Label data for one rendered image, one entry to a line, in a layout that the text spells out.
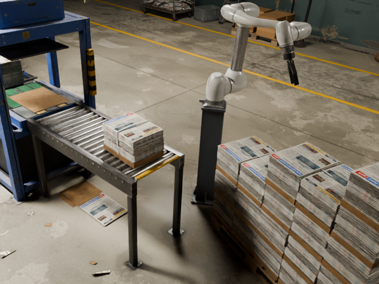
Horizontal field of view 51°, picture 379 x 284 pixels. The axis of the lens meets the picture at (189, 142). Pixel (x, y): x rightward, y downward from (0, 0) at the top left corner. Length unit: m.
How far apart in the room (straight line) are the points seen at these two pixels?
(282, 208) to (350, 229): 0.55
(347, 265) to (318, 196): 0.41
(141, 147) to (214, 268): 1.14
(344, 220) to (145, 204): 2.05
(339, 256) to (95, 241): 1.95
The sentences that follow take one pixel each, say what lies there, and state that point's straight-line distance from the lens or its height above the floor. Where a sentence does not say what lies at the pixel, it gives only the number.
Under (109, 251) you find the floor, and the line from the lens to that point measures 3.43.
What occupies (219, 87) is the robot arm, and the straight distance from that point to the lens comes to 3.33.
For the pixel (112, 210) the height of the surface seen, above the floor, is 0.01.
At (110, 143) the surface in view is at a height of 0.89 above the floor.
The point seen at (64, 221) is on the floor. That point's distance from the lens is 3.77.
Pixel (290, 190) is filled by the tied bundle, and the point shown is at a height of 0.92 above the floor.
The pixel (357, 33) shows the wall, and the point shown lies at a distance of 9.46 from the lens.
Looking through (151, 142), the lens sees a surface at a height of 0.96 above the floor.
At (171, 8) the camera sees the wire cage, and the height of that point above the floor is 0.29.
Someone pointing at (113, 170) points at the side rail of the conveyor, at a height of 0.80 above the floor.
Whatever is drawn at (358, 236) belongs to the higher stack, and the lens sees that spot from 2.38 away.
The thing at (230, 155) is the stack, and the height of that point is 0.83.
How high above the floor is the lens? 2.43
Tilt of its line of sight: 30 degrees down
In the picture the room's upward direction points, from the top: 3 degrees clockwise
